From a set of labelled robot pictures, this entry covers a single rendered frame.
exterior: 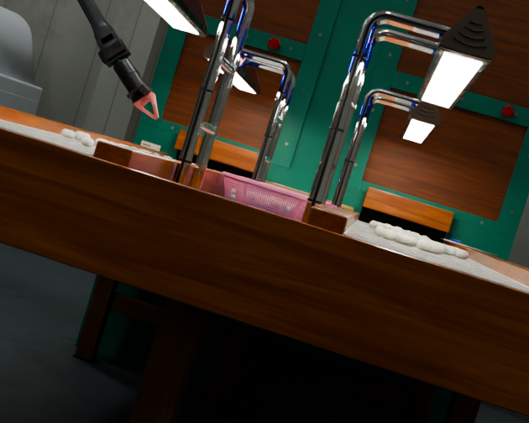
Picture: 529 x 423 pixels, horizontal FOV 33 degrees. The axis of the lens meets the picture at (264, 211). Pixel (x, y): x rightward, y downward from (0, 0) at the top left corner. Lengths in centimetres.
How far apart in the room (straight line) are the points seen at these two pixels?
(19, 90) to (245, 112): 260
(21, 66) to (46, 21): 57
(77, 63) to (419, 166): 324
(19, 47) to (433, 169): 321
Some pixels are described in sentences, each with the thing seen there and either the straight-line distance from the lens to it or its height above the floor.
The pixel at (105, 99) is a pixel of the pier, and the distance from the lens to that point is 547.
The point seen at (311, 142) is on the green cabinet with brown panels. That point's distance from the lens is 307.
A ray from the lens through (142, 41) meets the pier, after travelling 543.
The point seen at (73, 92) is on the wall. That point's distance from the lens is 582.
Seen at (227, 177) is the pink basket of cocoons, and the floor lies 76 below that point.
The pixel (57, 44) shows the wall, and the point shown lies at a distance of 597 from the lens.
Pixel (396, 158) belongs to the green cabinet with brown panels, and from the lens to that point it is 307.
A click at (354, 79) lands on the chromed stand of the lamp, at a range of 153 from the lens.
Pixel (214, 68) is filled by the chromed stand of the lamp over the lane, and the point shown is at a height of 94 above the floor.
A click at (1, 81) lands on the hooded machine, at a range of 538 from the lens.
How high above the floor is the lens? 78
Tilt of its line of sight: 2 degrees down
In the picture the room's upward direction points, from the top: 17 degrees clockwise
